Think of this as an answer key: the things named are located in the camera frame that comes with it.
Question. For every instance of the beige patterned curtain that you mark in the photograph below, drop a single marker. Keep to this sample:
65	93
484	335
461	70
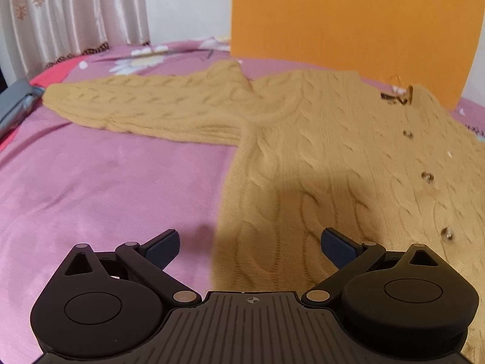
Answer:
36	34

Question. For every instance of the orange board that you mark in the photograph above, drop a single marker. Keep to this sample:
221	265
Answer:
431	43

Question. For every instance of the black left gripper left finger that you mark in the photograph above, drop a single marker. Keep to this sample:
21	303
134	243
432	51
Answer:
146	263

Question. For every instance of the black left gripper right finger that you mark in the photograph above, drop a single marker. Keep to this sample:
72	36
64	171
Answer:
350	258

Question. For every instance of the mustard cable knit cardigan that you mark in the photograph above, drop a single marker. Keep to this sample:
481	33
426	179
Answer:
410	307

